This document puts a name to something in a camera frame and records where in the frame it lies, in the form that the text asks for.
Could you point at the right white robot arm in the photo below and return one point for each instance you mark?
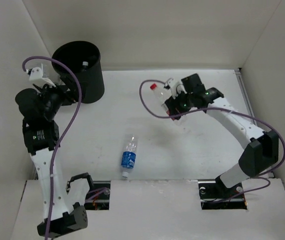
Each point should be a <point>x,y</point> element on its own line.
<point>260,147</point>

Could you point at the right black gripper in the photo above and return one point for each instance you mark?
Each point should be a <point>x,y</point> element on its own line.
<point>172,104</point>

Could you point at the black plastic waste bin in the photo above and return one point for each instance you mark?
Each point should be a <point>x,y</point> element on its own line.
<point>73,54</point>

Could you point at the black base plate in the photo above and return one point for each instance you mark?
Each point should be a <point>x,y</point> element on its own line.
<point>212,197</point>
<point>99,198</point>

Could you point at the right aluminium frame rail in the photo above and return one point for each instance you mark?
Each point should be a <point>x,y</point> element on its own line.
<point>243,91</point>

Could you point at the blue-label clear bottle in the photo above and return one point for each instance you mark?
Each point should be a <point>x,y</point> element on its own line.
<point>129,155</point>

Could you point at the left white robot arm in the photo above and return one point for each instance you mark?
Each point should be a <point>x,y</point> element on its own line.
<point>63,202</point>

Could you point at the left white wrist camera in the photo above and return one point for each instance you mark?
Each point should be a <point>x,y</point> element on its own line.
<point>38,76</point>

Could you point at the red-capped red-label bottle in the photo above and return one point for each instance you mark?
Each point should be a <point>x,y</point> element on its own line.
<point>162,95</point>

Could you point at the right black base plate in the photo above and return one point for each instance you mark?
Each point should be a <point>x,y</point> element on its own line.
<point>212,197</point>

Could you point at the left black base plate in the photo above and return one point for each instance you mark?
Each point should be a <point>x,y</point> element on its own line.
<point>99,198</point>

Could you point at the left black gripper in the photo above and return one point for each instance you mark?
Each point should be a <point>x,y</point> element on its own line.
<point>66,88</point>

